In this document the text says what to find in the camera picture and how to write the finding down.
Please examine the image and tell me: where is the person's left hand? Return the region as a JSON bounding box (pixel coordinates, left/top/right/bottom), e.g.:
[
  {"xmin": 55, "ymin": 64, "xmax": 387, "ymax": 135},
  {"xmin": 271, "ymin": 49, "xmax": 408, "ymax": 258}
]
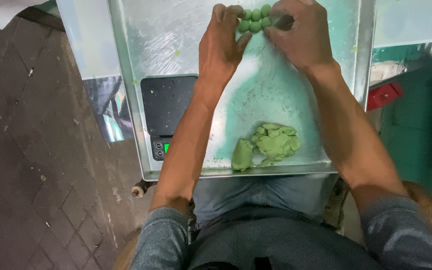
[{"xmin": 199, "ymin": 4, "xmax": 253, "ymax": 88}]

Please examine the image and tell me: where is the person's right hand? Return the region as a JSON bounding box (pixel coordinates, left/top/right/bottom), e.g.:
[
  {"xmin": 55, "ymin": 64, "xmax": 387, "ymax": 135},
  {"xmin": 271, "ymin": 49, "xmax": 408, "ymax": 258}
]
[{"xmin": 264, "ymin": 0, "xmax": 341, "ymax": 76}]

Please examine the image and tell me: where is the large metal tray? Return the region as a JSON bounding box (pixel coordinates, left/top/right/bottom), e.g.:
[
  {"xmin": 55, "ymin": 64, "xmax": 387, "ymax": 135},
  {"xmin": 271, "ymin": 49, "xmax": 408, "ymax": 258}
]
[{"xmin": 107, "ymin": 0, "xmax": 376, "ymax": 182}]

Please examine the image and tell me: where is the cluster of green dough balls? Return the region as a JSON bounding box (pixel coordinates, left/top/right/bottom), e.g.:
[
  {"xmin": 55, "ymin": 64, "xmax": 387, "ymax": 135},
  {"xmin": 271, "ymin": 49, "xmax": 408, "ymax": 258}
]
[{"xmin": 237, "ymin": 4, "xmax": 274, "ymax": 34}]

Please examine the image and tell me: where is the black digital scale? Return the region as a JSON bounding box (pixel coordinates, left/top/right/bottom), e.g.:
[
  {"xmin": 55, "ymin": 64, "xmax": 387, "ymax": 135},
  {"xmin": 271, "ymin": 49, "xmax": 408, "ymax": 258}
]
[{"xmin": 140, "ymin": 74, "xmax": 199, "ymax": 162}]

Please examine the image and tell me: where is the red plastic object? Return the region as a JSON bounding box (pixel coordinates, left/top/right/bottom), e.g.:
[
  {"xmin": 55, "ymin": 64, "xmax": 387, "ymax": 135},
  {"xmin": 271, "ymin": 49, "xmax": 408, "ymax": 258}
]
[{"xmin": 366, "ymin": 82, "xmax": 404, "ymax": 112}]

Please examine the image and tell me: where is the small smooth green dough piece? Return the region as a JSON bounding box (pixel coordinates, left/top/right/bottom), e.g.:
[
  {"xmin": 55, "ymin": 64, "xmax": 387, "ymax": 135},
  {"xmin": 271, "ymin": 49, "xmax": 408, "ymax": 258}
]
[{"xmin": 231, "ymin": 139, "xmax": 255, "ymax": 172}]

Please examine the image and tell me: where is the large crumpled green dough lump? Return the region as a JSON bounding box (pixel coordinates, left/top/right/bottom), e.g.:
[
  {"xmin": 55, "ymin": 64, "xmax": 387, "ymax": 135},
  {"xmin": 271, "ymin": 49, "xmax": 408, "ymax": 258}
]
[{"xmin": 251, "ymin": 123, "xmax": 302, "ymax": 168}]

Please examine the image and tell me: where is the pale white board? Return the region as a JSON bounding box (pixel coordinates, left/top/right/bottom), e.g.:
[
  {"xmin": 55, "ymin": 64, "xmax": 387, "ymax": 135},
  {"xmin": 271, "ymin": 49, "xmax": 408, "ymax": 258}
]
[{"xmin": 373, "ymin": 0, "xmax": 432, "ymax": 49}]

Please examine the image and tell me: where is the shiny foil sheet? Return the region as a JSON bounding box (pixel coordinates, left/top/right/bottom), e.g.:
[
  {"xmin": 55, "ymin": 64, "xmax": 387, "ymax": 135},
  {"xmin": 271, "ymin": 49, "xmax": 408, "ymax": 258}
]
[{"xmin": 84, "ymin": 76, "xmax": 135, "ymax": 143}]

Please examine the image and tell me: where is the white plastic sheet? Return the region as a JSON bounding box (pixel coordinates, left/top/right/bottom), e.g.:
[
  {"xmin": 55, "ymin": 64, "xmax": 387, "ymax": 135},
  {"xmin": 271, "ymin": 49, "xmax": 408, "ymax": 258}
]
[{"xmin": 56, "ymin": 0, "xmax": 122, "ymax": 81}]

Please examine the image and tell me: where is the green cabinet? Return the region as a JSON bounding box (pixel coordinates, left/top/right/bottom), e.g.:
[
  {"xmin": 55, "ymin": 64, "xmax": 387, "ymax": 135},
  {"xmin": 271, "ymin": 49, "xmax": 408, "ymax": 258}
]
[{"xmin": 369, "ymin": 40, "xmax": 432, "ymax": 252}]

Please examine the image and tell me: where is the grey sweater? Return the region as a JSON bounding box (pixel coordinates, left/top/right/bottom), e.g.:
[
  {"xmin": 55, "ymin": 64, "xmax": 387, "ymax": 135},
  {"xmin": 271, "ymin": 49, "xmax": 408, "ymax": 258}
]
[{"xmin": 129, "ymin": 195, "xmax": 432, "ymax": 270}]

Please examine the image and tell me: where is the white cloth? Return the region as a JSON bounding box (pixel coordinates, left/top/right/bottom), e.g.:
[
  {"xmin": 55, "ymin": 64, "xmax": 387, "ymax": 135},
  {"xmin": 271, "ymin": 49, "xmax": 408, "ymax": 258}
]
[{"xmin": 0, "ymin": 0, "xmax": 49, "ymax": 30}]

